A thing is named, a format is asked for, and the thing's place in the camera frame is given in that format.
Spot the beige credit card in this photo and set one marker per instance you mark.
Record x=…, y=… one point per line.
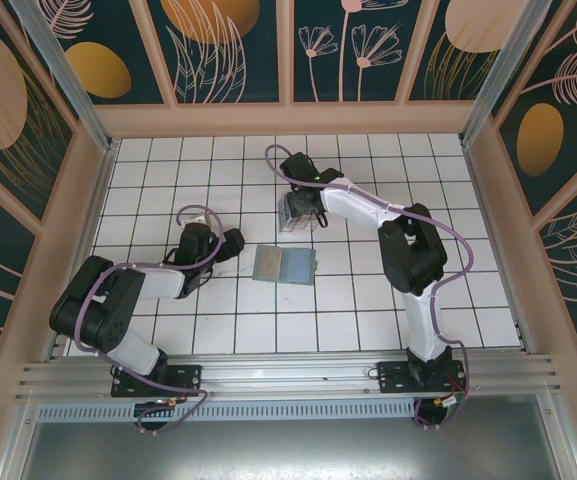
x=270, y=262

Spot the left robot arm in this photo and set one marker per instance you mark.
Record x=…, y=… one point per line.
x=93, y=310

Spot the blue credit card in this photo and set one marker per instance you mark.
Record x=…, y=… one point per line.
x=298, y=265

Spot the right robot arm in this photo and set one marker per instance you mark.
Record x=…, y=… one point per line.
x=413, y=255

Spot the left black mount plate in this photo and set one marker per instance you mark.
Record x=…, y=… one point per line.
x=188, y=380

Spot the green electronics board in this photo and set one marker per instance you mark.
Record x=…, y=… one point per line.
x=448, y=402

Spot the aluminium side rail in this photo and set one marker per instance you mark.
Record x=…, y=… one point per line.
x=522, y=335
x=60, y=340

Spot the aluminium frame bar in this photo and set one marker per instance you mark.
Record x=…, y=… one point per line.
x=18, y=440
x=560, y=440

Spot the right black mount plate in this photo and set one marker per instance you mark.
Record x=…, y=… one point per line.
x=393, y=375

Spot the black mount plate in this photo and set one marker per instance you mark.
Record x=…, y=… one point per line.
x=188, y=380
x=393, y=375

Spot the grey metal sheet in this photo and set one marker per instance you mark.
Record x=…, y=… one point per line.
x=288, y=455

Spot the aluminium corner post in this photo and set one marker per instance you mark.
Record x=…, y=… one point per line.
x=505, y=75
x=72, y=85

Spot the clear acrylic card holder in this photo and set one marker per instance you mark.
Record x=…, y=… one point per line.
x=288, y=227

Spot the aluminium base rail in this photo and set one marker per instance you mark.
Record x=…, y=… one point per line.
x=288, y=372

